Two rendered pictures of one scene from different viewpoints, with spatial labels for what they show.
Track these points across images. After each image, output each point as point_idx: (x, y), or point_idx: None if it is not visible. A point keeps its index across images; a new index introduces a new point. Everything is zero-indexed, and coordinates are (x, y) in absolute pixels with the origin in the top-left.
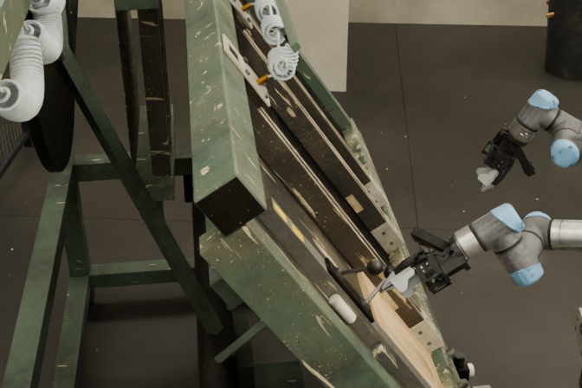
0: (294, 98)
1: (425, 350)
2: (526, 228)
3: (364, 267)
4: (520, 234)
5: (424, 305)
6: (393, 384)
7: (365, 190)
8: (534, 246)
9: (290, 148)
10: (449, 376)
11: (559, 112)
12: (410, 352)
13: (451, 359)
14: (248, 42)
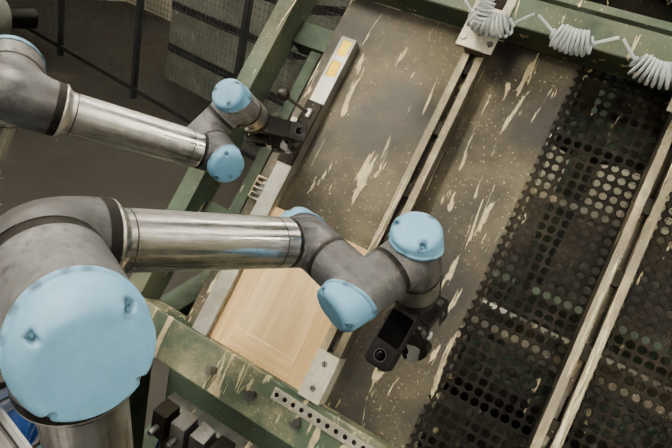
0: (631, 227)
1: (304, 375)
2: (223, 134)
3: (291, 98)
4: (213, 105)
5: (372, 446)
6: None
7: (563, 416)
8: (199, 126)
9: (445, 102)
10: (261, 373)
11: (381, 250)
12: (286, 295)
13: (294, 442)
14: (665, 132)
